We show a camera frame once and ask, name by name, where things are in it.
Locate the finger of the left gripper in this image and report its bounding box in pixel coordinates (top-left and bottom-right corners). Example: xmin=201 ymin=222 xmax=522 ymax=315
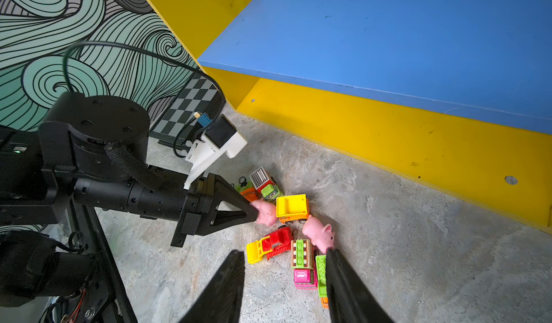
xmin=202 ymin=206 xmax=259 ymax=236
xmin=207 ymin=174 xmax=257 ymax=213

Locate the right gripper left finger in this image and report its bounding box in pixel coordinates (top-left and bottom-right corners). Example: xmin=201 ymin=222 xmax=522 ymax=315
xmin=180 ymin=250 xmax=245 ymax=322

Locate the green orange tractor toy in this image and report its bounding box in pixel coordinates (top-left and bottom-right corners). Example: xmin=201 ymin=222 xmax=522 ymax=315
xmin=236 ymin=176 xmax=262 ymax=202

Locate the black white chessboard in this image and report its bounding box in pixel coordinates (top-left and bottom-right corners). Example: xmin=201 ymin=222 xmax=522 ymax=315
xmin=149 ymin=74 xmax=222 ymax=149

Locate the green orange flatbed truck toy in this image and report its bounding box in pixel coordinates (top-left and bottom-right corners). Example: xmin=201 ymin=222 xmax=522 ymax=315
xmin=315 ymin=255 xmax=329 ymax=309

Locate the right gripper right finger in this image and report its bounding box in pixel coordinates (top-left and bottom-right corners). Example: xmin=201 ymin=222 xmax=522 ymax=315
xmin=326 ymin=249 xmax=393 ymax=322

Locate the magenta brown truck toy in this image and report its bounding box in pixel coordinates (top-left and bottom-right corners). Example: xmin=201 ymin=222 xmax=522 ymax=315
xmin=291 ymin=239 xmax=318 ymax=290

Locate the yellow toy shelf unit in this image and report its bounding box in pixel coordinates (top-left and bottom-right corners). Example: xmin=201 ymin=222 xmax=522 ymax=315
xmin=146 ymin=0 xmax=551 ymax=232

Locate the green grey truck toy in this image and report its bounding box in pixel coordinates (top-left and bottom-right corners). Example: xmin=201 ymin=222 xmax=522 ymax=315
xmin=250 ymin=166 xmax=284 ymax=203

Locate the yellow dump truck toy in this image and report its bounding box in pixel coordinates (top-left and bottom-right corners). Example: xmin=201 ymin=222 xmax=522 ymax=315
xmin=276 ymin=195 xmax=310 ymax=223

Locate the pink toy pig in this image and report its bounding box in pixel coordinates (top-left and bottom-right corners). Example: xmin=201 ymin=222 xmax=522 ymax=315
xmin=302 ymin=215 xmax=335 ymax=254
xmin=250 ymin=200 xmax=278 ymax=227

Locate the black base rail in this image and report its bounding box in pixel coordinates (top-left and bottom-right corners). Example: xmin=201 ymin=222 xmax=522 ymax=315
xmin=68 ymin=202 xmax=137 ymax=322

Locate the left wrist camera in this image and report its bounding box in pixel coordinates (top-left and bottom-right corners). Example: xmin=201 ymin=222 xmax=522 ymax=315
xmin=183 ymin=114 xmax=247 ymax=190

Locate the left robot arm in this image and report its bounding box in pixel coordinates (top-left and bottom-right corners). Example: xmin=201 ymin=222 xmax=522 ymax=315
xmin=1 ymin=92 xmax=258 ymax=308

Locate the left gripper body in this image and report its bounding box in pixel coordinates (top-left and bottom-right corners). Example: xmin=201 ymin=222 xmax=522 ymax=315
xmin=170 ymin=174 xmax=224 ymax=248

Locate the red yellow bulldozer toy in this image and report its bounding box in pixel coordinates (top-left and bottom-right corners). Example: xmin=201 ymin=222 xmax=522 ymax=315
xmin=246 ymin=226 xmax=292 ymax=264

